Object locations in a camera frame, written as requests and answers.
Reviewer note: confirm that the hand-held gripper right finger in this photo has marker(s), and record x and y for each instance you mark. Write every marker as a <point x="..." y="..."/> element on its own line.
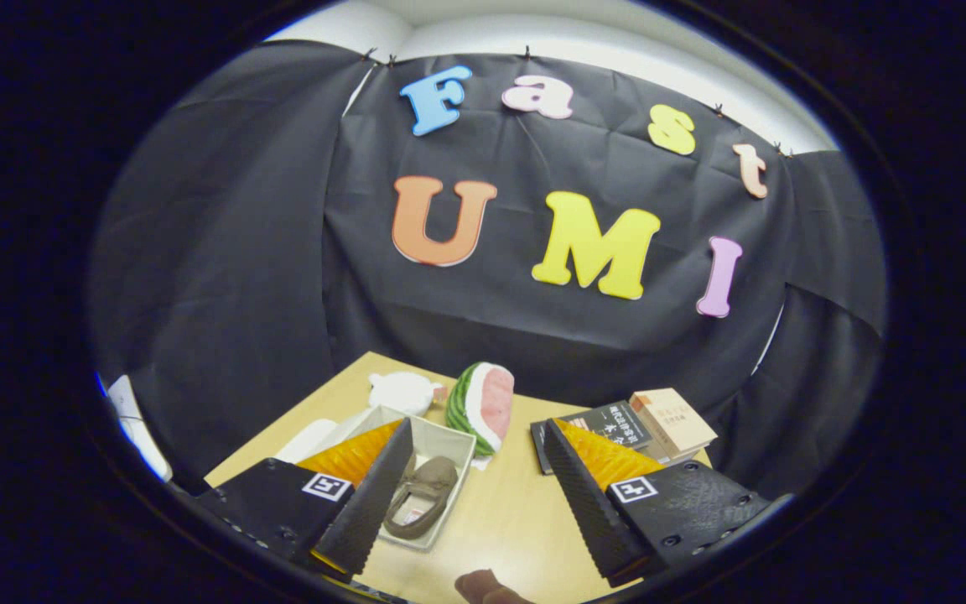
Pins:
<point x="588" y="512"/>

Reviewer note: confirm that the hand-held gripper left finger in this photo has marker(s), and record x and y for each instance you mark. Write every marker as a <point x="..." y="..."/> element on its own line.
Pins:
<point x="366" y="512"/>

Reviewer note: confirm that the brown shoe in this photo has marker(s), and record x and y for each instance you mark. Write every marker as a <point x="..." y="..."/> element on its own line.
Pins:
<point x="428" y="486"/>

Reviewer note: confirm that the cream fabric storage box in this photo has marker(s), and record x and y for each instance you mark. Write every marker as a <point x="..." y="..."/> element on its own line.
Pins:
<point x="443" y="440"/>

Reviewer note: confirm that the black cover book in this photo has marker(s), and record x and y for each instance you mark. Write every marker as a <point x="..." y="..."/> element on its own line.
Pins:
<point x="617" y="424"/>

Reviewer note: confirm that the beige book white label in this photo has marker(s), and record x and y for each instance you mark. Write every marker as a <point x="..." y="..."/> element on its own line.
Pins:
<point x="674" y="457"/>

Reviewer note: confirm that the white plush toy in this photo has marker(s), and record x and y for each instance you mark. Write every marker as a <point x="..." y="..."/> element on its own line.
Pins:
<point x="403" y="393"/>

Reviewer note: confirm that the thick beige book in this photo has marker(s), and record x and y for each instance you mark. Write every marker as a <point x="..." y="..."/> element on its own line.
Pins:
<point x="676" y="419"/>

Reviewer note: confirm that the watermelon slice plush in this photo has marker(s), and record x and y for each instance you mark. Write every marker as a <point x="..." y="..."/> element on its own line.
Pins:
<point x="487" y="407"/>

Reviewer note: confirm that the row of small cloth clips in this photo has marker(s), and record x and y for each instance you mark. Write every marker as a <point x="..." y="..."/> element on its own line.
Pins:
<point x="527" y="53"/>

